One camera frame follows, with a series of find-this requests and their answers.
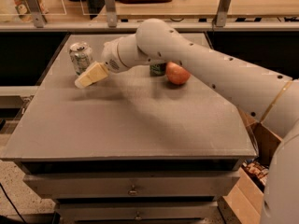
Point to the left metal bracket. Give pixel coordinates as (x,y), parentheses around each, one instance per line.
(38,18)

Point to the cardboard box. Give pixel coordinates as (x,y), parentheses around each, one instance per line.
(243,205)

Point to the metal bracket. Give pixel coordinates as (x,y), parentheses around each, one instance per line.
(222,13)
(38,18)
(111,13)

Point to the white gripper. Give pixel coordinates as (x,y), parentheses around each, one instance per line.
(109,56)

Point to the red apple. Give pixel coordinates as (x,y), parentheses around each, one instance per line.
(176,74)

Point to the upper drawer knob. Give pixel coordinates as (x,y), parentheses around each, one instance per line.
(132,191)

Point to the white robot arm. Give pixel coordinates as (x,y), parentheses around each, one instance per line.
(269,97)

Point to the middle metal bracket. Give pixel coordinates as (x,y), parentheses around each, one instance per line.
(111,13)

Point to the colourful snack package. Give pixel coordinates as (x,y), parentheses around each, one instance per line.
(19,0)

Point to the green soda can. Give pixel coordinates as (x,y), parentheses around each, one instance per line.
(157,69)

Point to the drawer knob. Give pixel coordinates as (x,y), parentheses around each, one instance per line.
(132,191)
(138,217)

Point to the lower drawer knob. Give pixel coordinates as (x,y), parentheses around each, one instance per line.
(138,217)

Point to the right metal bracket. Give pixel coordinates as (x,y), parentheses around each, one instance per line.
(222,13)

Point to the white 7up soda can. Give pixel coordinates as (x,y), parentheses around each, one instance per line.
(81,55)

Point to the grey drawer cabinet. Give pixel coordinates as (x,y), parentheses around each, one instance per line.
(84,148)

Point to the snack bags in box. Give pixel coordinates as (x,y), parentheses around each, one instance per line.
(257,172)

